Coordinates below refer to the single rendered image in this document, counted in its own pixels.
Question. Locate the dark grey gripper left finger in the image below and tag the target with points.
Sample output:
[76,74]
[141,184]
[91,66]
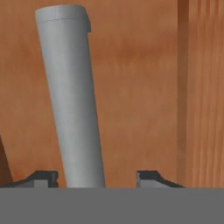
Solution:
[43,176]

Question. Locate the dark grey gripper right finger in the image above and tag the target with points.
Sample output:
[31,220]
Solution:
[149,176]

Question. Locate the wooden drawer front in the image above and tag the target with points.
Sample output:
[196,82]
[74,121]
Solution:
[131,87]

